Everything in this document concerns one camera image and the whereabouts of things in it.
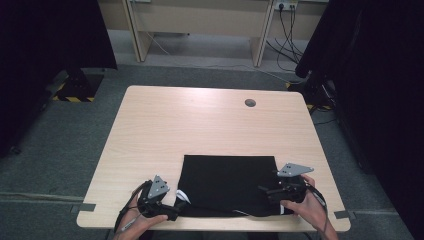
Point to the person's right hand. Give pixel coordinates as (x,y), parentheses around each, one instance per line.
(310,210)

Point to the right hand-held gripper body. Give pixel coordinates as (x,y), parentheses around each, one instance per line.
(291,186)

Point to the person's left hand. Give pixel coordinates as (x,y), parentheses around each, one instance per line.
(140,223)

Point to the large black curtain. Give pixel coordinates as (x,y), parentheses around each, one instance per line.
(40,50)
(376,100)

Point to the white wall power socket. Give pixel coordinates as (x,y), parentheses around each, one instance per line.
(286,4)

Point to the black stand base striped tape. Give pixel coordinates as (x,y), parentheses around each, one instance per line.
(313,93)
(80,88)

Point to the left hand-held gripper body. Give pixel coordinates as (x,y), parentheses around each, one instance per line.
(155,196)

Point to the black garment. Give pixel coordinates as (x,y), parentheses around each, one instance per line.
(226,183)

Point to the light wooden desk frame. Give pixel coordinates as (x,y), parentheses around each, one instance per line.
(200,16)

